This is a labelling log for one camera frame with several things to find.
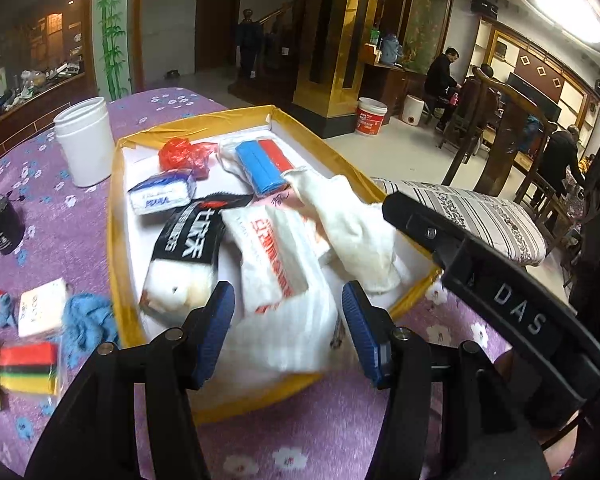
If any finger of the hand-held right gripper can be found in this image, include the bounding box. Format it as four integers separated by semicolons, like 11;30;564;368
381;191;468;273

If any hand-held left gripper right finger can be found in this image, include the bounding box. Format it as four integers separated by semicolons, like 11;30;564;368
341;281;551;480

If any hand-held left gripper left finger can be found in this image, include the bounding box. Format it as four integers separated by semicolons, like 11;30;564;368
25;281;237;480

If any white packet with red print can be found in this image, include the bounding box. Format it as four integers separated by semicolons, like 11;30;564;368
220;205;331;316

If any black snack packet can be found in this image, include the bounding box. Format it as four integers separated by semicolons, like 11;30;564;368
139;192;253;318

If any yellow cardboard box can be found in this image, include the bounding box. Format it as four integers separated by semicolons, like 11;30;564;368
106;104;443;423

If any blue and white tissue pack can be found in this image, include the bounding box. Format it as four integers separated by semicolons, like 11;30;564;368
127;167;198;217

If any blue and red sponge pack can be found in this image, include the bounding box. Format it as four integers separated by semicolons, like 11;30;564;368
235;138;293;198

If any white patterned tissue pack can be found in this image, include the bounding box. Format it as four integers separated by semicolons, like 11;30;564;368
18;277;68;338

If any rainbow striped cloth pack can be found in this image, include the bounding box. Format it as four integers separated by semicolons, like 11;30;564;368
0;341;63;397

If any striped seat cushion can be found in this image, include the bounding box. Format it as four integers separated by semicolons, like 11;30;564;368
370;176;548;267

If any dark wooden chair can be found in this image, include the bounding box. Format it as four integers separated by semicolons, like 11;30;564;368
440;64;561;211

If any white humidifier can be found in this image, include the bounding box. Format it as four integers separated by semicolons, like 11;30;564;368
401;95;425;126

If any white plastic bucket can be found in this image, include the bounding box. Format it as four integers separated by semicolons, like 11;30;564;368
356;97;389;137

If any wooden cabinet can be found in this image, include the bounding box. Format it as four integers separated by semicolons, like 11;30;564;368
362;42;426;106

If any red plastic bag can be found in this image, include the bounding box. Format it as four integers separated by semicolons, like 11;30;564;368
158;137;220;181

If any black television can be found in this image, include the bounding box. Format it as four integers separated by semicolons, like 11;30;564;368
507;72;563;121

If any blue thermos jug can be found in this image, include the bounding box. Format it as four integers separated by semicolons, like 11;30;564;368
381;33;403;66

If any white plastic jar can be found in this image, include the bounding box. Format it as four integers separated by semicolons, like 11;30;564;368
53;96;116;188

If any black electric motor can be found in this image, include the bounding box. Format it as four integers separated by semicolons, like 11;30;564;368
0;190;26;256

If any round ceiling lamp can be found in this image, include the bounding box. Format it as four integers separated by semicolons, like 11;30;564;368
531;0;600;44

